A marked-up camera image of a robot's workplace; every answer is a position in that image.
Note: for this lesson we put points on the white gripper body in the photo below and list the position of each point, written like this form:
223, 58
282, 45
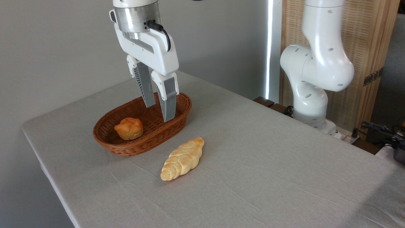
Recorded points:
158, 53

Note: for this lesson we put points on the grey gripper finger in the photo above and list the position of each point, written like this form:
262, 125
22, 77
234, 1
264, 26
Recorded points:
146, 85
167, 101

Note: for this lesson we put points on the small round orange bun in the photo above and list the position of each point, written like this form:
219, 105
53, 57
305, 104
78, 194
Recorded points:
128, 128

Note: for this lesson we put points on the long braided bread loaf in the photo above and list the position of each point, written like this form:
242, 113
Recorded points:
183, 159

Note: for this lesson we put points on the brown wicker basket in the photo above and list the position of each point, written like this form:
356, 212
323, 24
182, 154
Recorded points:
148, 136

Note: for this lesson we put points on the dark wooden block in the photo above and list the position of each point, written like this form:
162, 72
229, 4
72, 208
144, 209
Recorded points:
264, 101

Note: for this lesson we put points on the grey tablecloth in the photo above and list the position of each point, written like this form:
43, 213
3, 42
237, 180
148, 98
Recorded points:
253, 164

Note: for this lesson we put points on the black screen hinge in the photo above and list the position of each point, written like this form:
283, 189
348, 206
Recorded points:
373, 76

